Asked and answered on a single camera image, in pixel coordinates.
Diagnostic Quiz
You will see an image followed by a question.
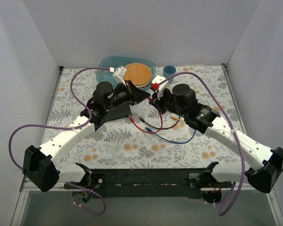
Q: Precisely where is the black network switch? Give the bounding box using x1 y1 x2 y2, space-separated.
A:
103 104 132 123

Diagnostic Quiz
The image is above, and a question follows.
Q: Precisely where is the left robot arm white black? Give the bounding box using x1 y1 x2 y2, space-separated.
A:
23 81 150 192

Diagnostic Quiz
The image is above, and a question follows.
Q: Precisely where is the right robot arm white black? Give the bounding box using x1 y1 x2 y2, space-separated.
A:
149 83 283 193

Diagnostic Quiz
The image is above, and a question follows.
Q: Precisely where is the teal plastic tub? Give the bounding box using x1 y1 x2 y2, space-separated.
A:
96 56 156 93

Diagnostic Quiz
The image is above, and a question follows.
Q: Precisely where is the woven wicker round plate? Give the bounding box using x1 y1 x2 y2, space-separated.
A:
124 63 152 88

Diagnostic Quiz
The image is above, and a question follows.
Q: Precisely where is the blue plastic cup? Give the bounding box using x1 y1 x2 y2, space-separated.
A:
163 65 176 79

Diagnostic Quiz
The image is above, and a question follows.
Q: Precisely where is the floral table mat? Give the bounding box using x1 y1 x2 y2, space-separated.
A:
43 65 242 169

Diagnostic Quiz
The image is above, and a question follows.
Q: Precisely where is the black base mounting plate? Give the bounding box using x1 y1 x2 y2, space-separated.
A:
63 168 234 199

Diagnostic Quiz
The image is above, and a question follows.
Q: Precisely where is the black ethernet cable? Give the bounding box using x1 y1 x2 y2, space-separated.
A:
140 115 182 130

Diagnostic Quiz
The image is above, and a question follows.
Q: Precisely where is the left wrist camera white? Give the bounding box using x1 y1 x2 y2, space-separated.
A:
113 66 127 84

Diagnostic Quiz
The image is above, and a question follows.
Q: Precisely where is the blue ethernet cable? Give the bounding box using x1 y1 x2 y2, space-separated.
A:
144 126 196 144

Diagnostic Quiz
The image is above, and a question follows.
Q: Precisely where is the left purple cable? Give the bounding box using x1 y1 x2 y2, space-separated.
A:
8 67 115 170

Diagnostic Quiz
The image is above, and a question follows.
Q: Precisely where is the purple cable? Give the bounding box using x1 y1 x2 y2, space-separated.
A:
157 72 246 217
8 67 115 170

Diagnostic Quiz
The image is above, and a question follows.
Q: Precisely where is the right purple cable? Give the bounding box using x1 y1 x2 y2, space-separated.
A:
157 72 246 217

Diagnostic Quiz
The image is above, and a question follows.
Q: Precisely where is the aluminium frame rail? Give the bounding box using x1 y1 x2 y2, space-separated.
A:
19 171 274 192

